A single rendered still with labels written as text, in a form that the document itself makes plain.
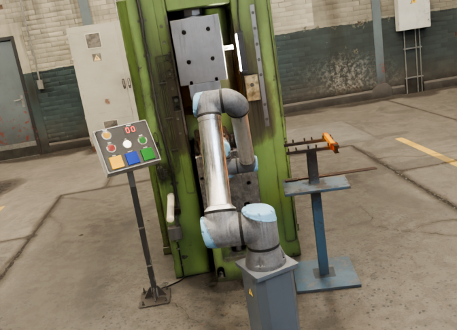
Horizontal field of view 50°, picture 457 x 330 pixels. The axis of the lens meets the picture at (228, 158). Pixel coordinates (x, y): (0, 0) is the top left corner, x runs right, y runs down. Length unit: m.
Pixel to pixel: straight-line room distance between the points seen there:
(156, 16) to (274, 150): 1.18
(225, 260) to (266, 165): 0.71
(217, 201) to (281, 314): 0.60
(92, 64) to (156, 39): 5.37
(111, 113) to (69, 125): 1.12
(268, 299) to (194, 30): 1.67
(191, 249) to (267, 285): 1.38
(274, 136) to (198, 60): 0.75
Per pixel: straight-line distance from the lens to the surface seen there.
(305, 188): 3.05
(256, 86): 3.28
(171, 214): 3.00
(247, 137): 2.55
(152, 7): 3.25
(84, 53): 8.58
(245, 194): 3.23
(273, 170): 3.42
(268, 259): 2.23
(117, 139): 3.03
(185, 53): 3.10
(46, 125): 9.51
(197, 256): 3.58
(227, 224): 2.19
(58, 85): 9.36
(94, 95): 8.61
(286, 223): 3.57
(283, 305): 2.34
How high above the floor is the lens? 1.65
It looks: 14 degrees down
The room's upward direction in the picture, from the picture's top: 9 degrees counter-clockwise
